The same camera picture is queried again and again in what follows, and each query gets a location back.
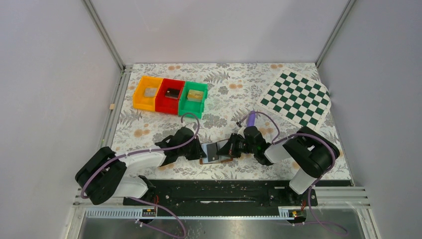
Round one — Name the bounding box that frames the black credit card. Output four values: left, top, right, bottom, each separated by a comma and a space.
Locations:
202, 142, 219, 164

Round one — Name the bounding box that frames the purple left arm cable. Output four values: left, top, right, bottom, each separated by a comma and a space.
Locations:
80, 112, 201, 199

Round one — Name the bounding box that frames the brown leather card holder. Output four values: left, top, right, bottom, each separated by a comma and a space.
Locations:
200, 139, 233, 165

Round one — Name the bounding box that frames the floral table mat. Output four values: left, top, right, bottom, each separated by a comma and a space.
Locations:
111, 62, 353, 181

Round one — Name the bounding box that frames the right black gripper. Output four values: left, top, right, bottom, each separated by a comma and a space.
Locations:
216, 133, 257, 158

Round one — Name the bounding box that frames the gold card in green bin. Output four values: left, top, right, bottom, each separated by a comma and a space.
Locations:
187, 89, 204, 102

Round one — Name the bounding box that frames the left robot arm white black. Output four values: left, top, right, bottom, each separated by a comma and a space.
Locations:
75, 126, 206, 205

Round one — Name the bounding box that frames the yellow plastic bin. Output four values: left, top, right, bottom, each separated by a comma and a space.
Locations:
132, 76, 164, 112

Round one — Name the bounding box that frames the grey card in yellow bin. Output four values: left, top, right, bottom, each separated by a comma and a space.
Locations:
143, 87, 157, 98

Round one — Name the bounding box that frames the red plastic bin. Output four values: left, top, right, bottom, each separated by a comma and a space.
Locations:
155, 78, 185, 115

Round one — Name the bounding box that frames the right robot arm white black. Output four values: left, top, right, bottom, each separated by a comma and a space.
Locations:
216, 126, 340, 205

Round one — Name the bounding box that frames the green white checkered board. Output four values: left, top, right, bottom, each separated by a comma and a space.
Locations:
257, 68, 331, 131

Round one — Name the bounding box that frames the green plastic bin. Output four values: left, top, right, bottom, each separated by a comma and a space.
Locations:
178, 81, 208, 119

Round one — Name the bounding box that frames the black card in red bin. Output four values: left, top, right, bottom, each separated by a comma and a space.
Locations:
165, 88, 180, 99

